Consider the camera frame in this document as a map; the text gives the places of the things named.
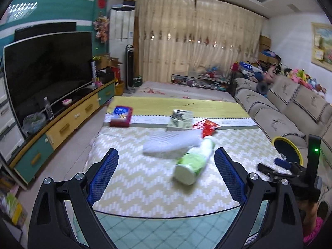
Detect green white bottle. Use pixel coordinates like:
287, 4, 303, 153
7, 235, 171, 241
173, 136, 216, 186

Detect white standing air conditioner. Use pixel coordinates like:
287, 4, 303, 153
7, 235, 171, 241
108, 7, 136, 65

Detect beige sectional sofa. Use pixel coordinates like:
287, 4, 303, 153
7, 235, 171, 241
235, 75, 331, 205

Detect person's hand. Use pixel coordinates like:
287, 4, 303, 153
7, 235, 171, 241
298, 201, 318, 237

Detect low glass shelf with clutter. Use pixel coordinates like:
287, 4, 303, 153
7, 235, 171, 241
171, 74, 230, 92

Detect yellow rim black trash bin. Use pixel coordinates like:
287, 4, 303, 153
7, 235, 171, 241
272, 136, 303, 166

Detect black tower fan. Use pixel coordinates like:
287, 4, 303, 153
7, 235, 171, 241
125, 44, 135, 94

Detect glass ashtray bowl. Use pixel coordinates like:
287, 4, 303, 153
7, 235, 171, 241
22, 112, 46, 135

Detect beige curtain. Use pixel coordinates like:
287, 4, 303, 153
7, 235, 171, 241
136, 0, 265, 83

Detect yellow teal tv cabinet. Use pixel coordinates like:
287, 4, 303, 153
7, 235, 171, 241
1, 77, 115, 189

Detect patterned quilt mat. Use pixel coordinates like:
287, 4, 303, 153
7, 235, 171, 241
75, 96, 294, 249

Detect black white printed box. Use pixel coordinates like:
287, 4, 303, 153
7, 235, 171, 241
166, 109, 194, 132

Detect clear water bottle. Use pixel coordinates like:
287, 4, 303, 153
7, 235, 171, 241
44, 97, 54, 120

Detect blue tissue pack red box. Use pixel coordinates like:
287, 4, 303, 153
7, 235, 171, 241
109, 106, 133, 128

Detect framed floral painting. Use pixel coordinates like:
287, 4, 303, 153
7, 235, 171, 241
311, 23, 332, 71

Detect red snack bag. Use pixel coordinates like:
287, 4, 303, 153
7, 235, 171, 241
192, 119, 220, 138

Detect black flat television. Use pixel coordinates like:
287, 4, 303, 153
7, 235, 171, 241
3, 32, 92, 133

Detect pile of plush toys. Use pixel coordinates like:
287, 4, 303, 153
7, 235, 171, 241
235, 63, 326, 99

